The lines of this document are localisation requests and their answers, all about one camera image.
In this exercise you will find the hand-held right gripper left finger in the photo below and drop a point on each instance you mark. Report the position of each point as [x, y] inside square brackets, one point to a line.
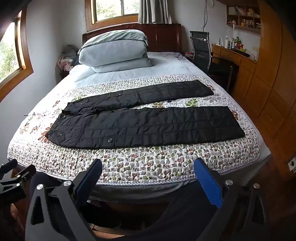
[89, 183]

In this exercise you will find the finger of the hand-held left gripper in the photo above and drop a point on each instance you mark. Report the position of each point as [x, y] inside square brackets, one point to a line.
[25, 173]
[8, 166]

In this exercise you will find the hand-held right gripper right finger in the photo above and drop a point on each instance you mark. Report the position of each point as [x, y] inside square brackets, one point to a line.
[208, 185]

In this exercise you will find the black quilted pants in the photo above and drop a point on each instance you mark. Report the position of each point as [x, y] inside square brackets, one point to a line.
[138, 127]

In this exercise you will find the white floral quilt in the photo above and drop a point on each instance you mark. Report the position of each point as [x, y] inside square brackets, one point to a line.
[138, 162]

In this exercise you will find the wooden framed window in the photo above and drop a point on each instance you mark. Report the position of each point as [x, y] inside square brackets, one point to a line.
[9, 55]
[111, 9]

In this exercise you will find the wooden desk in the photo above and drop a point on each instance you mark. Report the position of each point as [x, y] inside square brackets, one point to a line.
[245, 69]

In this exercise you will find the bed with light blue sheet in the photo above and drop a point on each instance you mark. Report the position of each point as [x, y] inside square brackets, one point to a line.
[173, 67]

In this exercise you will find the pile of clothes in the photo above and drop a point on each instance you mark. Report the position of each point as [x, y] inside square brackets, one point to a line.
[69, 54]

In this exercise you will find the wooden wardrobe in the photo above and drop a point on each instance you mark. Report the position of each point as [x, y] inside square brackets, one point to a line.
[272, 69]

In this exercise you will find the folded light blue duvet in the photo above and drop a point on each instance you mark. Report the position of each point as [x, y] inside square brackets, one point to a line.
[111, 51]

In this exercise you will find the black mesh office chair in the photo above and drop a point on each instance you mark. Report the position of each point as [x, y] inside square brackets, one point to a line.
[201, 48]

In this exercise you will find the black keyboard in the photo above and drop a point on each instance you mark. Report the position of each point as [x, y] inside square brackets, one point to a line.
[241, 52]

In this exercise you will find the white bottle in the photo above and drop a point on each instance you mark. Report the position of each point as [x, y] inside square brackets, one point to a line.
[226, 42]

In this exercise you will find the potted plant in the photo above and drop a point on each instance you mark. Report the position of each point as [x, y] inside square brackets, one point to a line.
[237, 41]

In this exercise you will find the dark wooden headboard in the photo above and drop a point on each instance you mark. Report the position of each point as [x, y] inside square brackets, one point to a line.
[164, 37]

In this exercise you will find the grey curtain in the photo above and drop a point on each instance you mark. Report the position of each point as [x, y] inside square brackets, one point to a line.
[155, 11]

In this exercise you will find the wall outlet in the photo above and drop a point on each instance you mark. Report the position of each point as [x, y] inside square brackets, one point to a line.
[292, 164]

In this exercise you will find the wooden wall shelf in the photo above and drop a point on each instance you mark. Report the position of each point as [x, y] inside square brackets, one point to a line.
[242, 25]

